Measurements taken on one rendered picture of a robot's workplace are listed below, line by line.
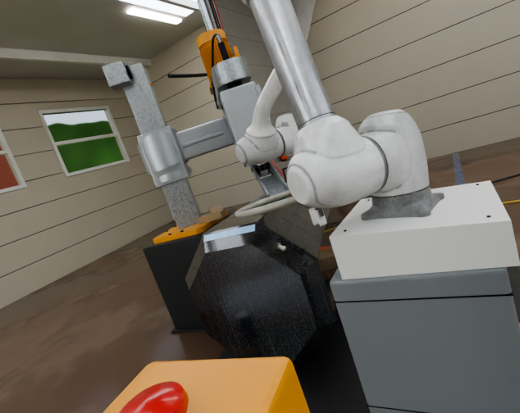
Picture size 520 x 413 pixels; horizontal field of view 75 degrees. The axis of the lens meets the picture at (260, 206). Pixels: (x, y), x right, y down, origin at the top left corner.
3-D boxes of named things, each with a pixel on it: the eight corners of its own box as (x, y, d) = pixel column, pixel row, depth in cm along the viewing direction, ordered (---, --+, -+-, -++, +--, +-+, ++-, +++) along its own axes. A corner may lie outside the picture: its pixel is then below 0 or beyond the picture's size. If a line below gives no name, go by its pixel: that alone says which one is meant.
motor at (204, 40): (211, 94, 282) (194, 46, 275) (246, 83, 283) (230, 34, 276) (209, 88, 254) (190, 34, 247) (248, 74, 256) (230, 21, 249)
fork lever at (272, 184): (244, 166, 238) (242, 160, 236) (270, 158, 239) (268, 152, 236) (263, 205, 176) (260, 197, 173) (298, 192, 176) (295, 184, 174)
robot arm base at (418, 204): (449, 192, 99) (445, 174, 98) (429, 216, 83) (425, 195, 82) (386, 198, 111) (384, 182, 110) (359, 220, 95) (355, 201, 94)
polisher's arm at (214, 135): (144, 175, 250) (132, 142, 246) (152, 174, 284) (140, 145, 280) (239, 143, 259) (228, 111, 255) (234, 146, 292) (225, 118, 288)
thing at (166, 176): (144, 192, 263) (124, 141, 256) (171, 182, 294) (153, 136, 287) (179, 180, 248) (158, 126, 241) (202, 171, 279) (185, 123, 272)
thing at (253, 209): (235, 213, 177) (234, 208, 176) (323, 183, 179) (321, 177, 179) (236, 224, 128) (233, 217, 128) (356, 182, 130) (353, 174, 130)
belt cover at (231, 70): (219, 114, 288) (212, 94, 285) (247, 105, 289) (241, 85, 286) (216, 93, 193) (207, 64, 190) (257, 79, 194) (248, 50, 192)
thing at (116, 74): (103, 90, 241) (95, 69, 239) (121, 91, 257) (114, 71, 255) (124, 79, 233) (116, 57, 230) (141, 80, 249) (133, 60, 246)
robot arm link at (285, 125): (300, 152, 137) (274, 161, 131) (289, 115, 135) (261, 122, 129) (316, 147, 127) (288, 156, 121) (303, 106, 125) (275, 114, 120)
